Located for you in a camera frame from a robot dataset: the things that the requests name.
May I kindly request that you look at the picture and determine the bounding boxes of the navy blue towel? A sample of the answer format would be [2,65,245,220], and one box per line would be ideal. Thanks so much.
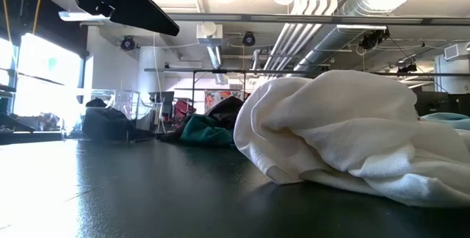
[81,106,151,143]

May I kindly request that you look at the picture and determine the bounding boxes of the black towel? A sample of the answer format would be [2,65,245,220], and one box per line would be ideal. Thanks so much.
[203,95,246,131]

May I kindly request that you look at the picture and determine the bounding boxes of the dark green towel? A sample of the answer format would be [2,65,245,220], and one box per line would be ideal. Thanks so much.
[179,115,236,148]

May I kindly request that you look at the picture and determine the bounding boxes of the white towel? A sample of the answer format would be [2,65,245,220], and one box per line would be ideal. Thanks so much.
[233,69,470,209]

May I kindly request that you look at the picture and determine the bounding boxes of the light blue towel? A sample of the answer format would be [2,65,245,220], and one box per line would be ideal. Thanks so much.
[419,112,470,131]

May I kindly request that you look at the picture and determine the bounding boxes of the clear plastic basket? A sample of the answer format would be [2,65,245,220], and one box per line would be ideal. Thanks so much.
[82,89,157,143]

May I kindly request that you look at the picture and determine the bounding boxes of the white ceiling box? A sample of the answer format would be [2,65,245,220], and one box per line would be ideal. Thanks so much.
[196,21,224,47]

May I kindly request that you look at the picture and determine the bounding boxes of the black metal rack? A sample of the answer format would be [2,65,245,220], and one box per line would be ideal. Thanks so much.
[145,68,313,114]

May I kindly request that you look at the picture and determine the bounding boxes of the red chair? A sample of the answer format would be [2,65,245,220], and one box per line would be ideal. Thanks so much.
[172,98,198,123]

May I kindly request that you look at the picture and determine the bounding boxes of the bright window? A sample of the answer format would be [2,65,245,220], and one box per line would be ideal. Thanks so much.
[0,32,84,129]

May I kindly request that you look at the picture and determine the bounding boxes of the floral poster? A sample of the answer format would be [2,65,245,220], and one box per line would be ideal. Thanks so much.
[204,90,245,114]

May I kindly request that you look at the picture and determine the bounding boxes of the white ceiling pipes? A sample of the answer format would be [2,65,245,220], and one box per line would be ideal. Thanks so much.
[262,0,339,72]

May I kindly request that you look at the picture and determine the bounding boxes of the black track light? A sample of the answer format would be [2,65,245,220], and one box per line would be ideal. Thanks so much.
[358,28,391,51]
[396,62,419,74]

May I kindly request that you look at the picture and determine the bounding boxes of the dark room monitor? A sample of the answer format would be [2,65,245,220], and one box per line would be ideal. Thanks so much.
[414,90,470,118]

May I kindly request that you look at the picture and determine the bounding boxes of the black round ceiling camera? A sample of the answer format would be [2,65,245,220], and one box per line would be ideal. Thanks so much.
[241,31,257,47]
[120,35,136,51]

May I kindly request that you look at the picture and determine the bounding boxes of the yellow hanging cable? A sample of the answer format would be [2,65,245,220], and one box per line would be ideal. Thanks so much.
[0,0,12,44]
[32,0,46,35]

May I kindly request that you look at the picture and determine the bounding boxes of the silver ventilation duct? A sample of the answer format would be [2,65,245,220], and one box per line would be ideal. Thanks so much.
[286,0,427,77]

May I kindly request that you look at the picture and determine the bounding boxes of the white wall vent unit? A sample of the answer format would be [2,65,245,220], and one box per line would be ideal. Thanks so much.
[443,42,470,62]

